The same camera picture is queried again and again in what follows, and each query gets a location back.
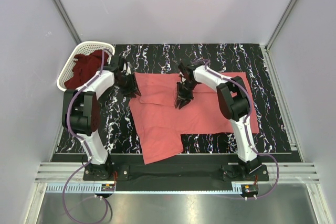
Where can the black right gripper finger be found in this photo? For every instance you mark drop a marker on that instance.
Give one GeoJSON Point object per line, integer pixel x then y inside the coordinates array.
{"type": "Point", "coordinates": [178, 102]}
{"type": "Point", "coordinates": [185, 101]}

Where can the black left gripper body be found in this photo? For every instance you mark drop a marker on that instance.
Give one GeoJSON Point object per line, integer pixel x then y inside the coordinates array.
{"type": "Point", "coordinates": [127, 84]}

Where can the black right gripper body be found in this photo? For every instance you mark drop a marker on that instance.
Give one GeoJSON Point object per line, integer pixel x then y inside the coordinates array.
{"type": "Point", "coordinates": [185, 89]}

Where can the pink t shirt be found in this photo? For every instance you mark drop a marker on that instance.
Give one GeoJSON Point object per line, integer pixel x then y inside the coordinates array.
{"type": "Point", "coordinates": [160, 124]}

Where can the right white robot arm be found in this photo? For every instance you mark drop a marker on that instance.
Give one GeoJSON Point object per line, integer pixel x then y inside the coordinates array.
{"type": "Point", "coordinates": [235, 105]}

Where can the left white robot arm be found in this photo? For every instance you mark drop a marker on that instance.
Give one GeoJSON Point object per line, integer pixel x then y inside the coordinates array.
{"type": "Point", "coordinates": [81, 113]}

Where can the dark red t shirt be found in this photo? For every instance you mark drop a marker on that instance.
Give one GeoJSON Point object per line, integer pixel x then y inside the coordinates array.
{"type": "Point", "coordinates": [85, 68]}

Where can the white plastic laundry basket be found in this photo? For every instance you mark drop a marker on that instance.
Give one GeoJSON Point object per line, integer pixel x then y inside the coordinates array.
{"type": "Point", "coordinates": [85, 48]}

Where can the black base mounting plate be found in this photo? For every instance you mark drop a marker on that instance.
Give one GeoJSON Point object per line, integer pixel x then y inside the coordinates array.
{"type": "Point", "coordinates": [213, 181]}

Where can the grey slotted cable duct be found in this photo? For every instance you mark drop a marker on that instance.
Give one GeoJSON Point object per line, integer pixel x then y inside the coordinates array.
{"type": "Point", "coordinates": [80, 188]}

